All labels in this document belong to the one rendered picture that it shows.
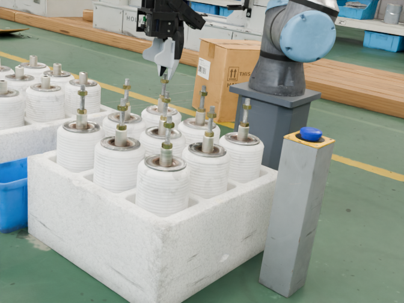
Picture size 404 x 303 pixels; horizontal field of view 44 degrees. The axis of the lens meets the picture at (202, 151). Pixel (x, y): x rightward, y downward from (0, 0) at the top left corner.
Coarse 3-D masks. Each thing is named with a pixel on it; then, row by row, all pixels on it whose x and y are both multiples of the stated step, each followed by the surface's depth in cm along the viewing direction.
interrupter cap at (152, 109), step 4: (148, 108) 121; (152, 108) 121; (156, 108) 122; (168, 108) 122; (172, 108) 123; (148, 112) 118; (152, 112) 117; (156, 112) 118; (160, 112) 118; (168, 112) 119; (172, 112) 119; (176, 112) 119
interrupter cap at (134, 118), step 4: (116, 112) 114; (108, 116) 111; (112, 116) 111; (116, 116) 112; (132, 116) 113; (136, 116) 114; (140, 116) 113; (112, 120) 109; (116, 120) 108; (124, 120) 110; (128, 120) 111; (132, 120) 110; (136, 120) 111; (140, 120) 111
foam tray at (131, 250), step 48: (48, 192) 101; (96, 192) 92; (240, 192) 99; (48, 240) 105; (96, 240) 94; (144, 240) 85; (192, 240) 90; (240, 240) 104; (144, 288) 88; (192, 288) 95
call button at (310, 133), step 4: (304, 128) 92; (308, 128) 92; (312, 128) 92; (300, 132) 91; (304, 132) 90; (308, 132) 90; (312, 132) 90; (316, 132) 90; (320, 132) 90; (304, 136) 91; (308, 136) 90; (312, 136) 90; (316, 136) 90; (320, 136) 91; (312, 140) 90; (316, 140) 91
